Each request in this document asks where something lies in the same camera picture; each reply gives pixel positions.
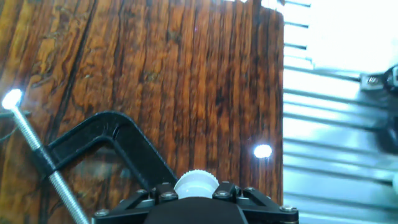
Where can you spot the black C-clamp with steel screw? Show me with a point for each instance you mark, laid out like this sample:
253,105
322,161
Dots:
124,137

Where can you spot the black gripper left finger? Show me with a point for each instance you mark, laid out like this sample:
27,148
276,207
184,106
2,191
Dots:
133,202

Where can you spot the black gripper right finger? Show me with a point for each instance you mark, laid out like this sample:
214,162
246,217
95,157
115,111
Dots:
261,202

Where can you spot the brown wooden board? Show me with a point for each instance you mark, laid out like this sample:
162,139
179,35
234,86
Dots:
186,77

